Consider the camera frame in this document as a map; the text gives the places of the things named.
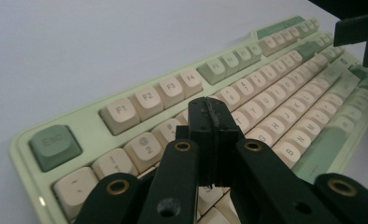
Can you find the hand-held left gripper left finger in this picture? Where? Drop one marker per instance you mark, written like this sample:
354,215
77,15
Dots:
200,124

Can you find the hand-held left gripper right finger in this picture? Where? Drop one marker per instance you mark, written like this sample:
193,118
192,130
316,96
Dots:
227,130

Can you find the green and pink mechanical keyboard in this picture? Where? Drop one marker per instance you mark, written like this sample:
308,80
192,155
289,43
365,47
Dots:
266,93

